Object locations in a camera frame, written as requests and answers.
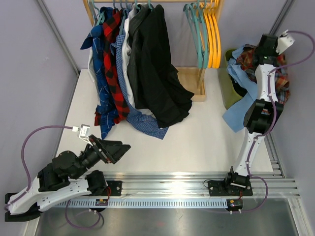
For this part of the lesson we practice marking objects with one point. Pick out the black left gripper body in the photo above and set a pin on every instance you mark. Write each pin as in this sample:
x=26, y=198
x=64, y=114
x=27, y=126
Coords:
x=96, y=152

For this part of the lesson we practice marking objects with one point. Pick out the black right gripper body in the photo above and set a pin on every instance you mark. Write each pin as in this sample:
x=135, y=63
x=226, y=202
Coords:
x=274, y=53

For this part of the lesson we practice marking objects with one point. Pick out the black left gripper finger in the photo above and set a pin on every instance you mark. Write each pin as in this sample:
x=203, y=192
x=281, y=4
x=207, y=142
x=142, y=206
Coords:
x=114, y=147
x=113, y=158

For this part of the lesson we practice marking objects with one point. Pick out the teal plastic hanger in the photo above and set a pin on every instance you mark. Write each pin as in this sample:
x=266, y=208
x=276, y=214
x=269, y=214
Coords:
x=190, y=10

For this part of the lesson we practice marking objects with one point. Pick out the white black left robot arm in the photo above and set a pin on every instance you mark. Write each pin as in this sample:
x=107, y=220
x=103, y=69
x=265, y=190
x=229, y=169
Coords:
x=63, y=179

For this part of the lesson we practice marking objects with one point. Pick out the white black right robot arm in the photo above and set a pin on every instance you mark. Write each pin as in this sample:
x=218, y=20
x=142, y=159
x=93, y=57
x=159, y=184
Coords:
x=259, y=120

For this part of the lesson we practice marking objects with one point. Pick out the dark blue striped shirt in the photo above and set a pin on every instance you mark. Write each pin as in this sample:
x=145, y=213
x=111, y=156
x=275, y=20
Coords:
x=106, y=111

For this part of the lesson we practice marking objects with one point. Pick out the blue checked shirt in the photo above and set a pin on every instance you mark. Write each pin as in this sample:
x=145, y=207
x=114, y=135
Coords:
x=141, y=119

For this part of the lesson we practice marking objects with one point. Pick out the red black plaid shirt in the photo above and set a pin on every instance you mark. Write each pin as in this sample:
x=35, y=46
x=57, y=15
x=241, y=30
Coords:
x=111, y=30

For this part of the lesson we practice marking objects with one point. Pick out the yellow plastic hanger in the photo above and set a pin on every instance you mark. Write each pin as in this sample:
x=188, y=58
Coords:
x=217, y=49
x=213, y=33
x=209, y=32

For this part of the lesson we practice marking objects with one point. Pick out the light blue shirt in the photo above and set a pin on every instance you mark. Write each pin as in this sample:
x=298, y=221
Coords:
x=234, y=116

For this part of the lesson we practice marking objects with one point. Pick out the teal empty hanger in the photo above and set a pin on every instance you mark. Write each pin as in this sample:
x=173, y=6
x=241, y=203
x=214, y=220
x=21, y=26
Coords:
x=202, y=37

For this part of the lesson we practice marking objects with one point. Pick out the white shirt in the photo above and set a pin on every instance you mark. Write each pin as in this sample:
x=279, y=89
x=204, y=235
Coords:
x=141, y=79

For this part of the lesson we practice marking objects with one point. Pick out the black garment in bin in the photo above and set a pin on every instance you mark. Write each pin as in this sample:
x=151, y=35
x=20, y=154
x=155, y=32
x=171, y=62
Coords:
x=238, y=89

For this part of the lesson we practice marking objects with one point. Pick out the green laundry bin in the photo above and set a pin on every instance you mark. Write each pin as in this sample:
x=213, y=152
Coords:
x=229, y=96

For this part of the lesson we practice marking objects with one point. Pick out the wooden clothes rack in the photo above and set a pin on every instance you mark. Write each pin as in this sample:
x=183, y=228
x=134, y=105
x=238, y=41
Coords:
x=192, y=78

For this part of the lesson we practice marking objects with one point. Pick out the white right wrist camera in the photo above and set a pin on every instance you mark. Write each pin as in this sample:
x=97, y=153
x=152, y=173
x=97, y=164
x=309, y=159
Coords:
x=285, y=40

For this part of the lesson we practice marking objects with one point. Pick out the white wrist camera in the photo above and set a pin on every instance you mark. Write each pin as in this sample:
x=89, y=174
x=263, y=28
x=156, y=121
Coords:
x=285, y=40
x=82, y=132

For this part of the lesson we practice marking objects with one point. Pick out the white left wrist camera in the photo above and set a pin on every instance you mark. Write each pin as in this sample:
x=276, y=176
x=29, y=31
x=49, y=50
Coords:
x=82, y=132

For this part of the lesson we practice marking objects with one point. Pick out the aluminium mounting rail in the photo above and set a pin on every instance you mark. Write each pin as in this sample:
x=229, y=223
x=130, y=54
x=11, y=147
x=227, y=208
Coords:
x=191, y=185

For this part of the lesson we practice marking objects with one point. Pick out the slotted grey cable duct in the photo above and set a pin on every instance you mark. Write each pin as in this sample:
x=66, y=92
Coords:
x=148, y=203

